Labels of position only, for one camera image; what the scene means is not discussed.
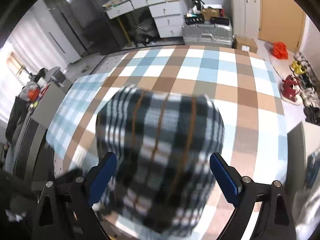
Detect plaid knit cardigan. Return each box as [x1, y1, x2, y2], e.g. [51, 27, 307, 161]
[95, 85, 225, 238]

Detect grey storage box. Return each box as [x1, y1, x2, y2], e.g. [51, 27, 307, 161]
[285, 121, 320, 205]

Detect light blue checked blanket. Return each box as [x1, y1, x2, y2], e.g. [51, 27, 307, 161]
[46, 73, 109, 157]

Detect red shoes on floor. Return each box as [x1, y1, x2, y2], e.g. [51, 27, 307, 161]
[280, 75, 303, 105]

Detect brown blue checked bedsheet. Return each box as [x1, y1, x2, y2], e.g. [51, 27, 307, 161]
[53, 45, 290, 240]

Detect yellow toy on floor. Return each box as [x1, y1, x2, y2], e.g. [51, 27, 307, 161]
[290, 60, 307, 75]

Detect orange bag on floor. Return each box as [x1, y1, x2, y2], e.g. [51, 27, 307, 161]
[272, 42, 288, 60]

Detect cardboard box on floor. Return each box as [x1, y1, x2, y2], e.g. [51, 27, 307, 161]
[234, 36, 258, 53]

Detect silver aluminium suitcase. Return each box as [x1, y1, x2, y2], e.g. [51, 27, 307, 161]
[182, 24, 233, 48]

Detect wooden door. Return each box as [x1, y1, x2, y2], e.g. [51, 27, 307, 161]
[259, 0, 305, 53]

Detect dark grey refrigerator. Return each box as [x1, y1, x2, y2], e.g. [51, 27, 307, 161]
[56, 0, 125, 55]

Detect white hard-shell suitcase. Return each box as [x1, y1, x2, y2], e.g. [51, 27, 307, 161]
[231, 0, 260, 39]

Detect white drawer desk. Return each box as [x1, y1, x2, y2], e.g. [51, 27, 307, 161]
[105, 0, 188, 38]

